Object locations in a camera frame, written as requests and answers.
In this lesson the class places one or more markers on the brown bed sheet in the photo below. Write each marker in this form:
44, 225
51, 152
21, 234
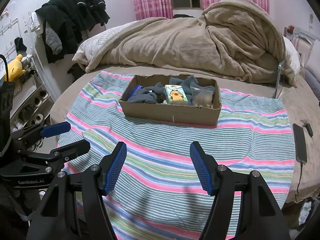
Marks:
299, 102

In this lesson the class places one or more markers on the black clothes pile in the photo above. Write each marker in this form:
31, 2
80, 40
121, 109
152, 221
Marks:
65, 20

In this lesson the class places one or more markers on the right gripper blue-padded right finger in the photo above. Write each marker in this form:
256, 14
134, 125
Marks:
260, 216

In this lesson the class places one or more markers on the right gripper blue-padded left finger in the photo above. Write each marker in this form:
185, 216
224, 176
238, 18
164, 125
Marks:
73, 206

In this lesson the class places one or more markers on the black smartphone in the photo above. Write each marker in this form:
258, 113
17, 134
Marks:
300, 144

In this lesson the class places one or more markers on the blue tissue packet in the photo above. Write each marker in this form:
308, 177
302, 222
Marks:
137, 87

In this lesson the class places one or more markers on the white quilted duvet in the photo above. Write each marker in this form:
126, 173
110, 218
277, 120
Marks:
89, 47

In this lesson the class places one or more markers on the black key fob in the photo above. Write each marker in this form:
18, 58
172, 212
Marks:
308, 127

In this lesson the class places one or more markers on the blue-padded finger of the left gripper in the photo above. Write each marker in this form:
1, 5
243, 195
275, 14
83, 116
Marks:
38, 131
70, 149

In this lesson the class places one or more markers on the brown cardboard box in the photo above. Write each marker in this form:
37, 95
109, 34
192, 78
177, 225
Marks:
183, 114

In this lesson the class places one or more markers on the grey pillow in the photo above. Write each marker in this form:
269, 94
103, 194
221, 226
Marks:
313, 83

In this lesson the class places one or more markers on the yellow plush toy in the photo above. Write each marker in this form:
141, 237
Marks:
15, 69

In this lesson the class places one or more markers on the grey knitted sock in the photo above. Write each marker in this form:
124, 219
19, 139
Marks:
152, 94
185, 85

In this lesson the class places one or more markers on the capybara tissue pack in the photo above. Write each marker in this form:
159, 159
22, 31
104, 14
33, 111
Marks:
175, 95

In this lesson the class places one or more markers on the metal shelf rack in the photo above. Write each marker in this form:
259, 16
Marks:
24, 102

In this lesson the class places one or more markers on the white patterned pillow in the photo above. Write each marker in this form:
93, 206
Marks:
313, 62

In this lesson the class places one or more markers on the clear bag of snacks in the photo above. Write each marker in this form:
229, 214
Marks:
202, 96

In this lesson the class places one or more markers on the beige fleece blanket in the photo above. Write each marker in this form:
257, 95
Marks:
232, 38

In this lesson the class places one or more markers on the striped colourful towel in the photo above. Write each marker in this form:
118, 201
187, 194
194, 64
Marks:
158, 194

